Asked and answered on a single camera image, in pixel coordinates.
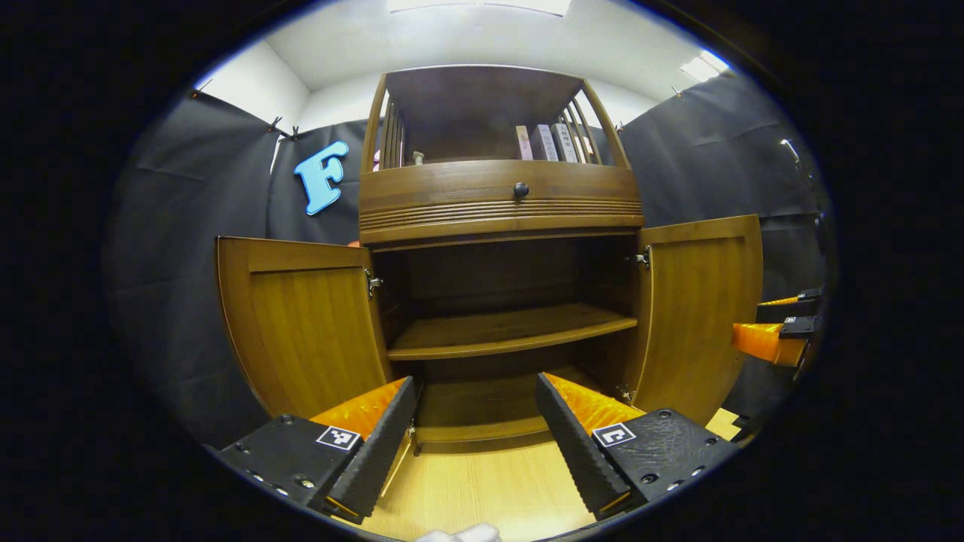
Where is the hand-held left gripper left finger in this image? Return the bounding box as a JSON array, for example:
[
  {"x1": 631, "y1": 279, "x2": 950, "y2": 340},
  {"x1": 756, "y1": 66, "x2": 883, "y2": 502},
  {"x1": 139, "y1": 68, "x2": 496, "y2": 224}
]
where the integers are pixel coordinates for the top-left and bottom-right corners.
[{"x1": 218, "y1": 376, "x2": 420, "y2": 523}]

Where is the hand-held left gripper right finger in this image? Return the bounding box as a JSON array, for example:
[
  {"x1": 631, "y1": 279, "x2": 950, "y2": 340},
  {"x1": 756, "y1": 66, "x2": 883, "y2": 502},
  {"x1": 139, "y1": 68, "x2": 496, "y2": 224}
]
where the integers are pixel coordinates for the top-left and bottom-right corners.
[{"x1": 535, "y1": 373, "x2": 743, "y2": 522}]

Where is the wooden shoe cabinet door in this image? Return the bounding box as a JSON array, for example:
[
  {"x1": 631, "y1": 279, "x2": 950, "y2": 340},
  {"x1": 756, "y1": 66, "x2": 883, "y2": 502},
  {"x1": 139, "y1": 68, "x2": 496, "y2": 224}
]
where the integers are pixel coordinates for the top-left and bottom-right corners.
[
  {"x1": 216, "y1": 236, "x2": 395, "y2": 420},
  {"x1": 621, "y1": 215, "x2": 764, "y2": 427}
]

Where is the wooden double-door shoe cabinet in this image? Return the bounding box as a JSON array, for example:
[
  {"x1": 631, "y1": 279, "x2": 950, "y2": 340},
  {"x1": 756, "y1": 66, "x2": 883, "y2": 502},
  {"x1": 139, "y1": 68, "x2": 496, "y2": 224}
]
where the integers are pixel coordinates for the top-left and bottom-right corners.
[{"x1": 216, "y1": 64, "x2": 764, "y2": 457}]

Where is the wooden cabinet inner shelf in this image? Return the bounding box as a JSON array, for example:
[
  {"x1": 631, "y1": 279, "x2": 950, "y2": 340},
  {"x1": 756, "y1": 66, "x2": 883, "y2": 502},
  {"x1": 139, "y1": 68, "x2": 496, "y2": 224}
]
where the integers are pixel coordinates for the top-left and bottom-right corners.
[{"x1": 388, "y1": 303, "x2": 639, "y2": 361}]

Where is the rectangular ceiling light panel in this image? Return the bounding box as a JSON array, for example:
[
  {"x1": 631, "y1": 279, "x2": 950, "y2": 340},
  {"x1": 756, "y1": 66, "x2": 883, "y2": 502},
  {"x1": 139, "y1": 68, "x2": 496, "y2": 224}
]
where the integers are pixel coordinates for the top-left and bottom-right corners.
[
  {"x1": 388, "y1": 0, "x2": 573, "y2": 17},
  {"x1": 680, "y1": 49, "x2": 732, "y2": 83}
]

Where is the black backdrop cloth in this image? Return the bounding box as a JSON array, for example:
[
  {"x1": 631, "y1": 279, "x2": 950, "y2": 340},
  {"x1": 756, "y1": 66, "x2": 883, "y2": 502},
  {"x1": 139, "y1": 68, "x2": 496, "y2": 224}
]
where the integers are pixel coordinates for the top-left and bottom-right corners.
[{"x1": 102, "y1": 72, "x2": 837, "y2": 452}]

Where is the grey book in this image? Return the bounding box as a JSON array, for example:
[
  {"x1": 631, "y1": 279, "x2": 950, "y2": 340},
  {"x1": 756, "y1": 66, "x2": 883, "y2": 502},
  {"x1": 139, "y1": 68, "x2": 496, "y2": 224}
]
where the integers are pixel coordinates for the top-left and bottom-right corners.
[{"x1": 552, "y1": 123, "x2": 580, "y2": 163}]

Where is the dark purple book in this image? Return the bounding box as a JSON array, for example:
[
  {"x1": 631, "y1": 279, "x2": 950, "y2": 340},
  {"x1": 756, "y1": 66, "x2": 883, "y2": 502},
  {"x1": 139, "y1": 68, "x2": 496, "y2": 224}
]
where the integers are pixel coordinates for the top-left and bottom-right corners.
[{"x1": 531, "y1": 124, "x2": 560, "y2": 162}]

